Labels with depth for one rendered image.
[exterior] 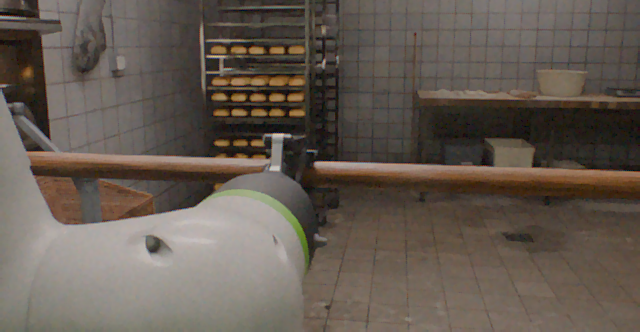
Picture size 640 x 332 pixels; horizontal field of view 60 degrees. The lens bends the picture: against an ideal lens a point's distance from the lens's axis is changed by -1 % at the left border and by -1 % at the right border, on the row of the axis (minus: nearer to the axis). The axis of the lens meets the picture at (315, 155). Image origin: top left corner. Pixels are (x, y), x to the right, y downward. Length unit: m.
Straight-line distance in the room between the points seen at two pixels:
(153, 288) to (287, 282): 0.07
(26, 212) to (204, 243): 0.10
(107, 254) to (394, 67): 5.34
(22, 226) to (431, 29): 5.36
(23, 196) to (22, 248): 0.03
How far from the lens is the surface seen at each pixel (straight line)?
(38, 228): 0.33
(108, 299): 0.28
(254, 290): 0.27
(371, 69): 5.59
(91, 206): 1.74
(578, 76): 5.26
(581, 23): 5.83
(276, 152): 0.49
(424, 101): 4.76
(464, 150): 5.00
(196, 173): 0.66
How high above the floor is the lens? 1.34
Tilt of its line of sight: 11 degrees down
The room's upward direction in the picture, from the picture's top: straight up
